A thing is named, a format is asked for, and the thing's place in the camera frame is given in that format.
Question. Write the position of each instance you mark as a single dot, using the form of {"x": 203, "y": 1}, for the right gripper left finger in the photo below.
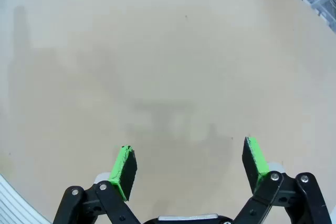
{"x": 126, "y": 171}

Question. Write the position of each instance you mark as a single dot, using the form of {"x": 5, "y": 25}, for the dark grey plastic basket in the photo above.
{"x": 325, "y": 9}

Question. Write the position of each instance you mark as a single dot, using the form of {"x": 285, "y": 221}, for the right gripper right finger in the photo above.
{"x": 253, "y": 163}

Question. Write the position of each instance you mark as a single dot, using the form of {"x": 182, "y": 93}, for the white ribbed panel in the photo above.
{"x": 13, "y": 203}

